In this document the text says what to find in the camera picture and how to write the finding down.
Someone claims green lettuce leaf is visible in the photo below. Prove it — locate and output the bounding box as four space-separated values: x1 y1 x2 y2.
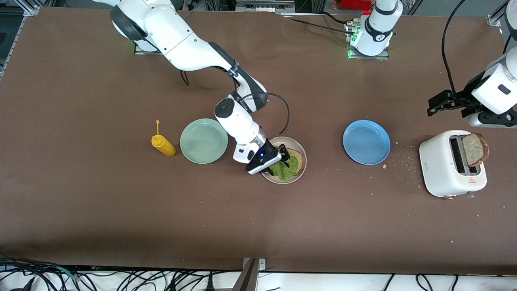
268 156 299 181

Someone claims brown bread slice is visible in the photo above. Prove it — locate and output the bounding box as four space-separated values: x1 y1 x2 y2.
462 132 490 168
283 147 305 176

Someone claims yellow squeeze bottle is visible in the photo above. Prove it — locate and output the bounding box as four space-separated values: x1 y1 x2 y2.
151 120 177 157

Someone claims beige plate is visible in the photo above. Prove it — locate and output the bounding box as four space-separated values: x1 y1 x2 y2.
261 137 308 185

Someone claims light green plate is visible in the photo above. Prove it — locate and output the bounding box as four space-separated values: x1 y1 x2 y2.
180 118 229 164

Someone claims blue plate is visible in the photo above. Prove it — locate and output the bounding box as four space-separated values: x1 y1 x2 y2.
343 120 391 166

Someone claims white toaster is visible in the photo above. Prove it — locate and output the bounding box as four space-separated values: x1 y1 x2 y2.
419 130 488 199

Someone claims red box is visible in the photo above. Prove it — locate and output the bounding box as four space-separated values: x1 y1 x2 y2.
338 0 373 11

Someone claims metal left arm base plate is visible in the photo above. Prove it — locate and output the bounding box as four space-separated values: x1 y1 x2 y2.
347 20 390 61

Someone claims metal table edge bracket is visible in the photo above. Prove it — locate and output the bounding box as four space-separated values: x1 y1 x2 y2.
232 258 267 291

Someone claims black cable on table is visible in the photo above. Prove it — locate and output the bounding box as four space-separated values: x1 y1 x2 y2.
279 11 358 36

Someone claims grey metal frame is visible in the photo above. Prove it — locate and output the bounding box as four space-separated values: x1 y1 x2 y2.
235 0 296 13

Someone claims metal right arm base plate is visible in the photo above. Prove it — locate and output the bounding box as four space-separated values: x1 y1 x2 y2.
133 40 162 56

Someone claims teal floor cable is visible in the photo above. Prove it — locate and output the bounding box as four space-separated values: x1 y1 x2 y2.
38 265 79 280

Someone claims black floor cable with plug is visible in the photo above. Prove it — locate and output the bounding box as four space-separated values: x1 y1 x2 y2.
12 277 38 291

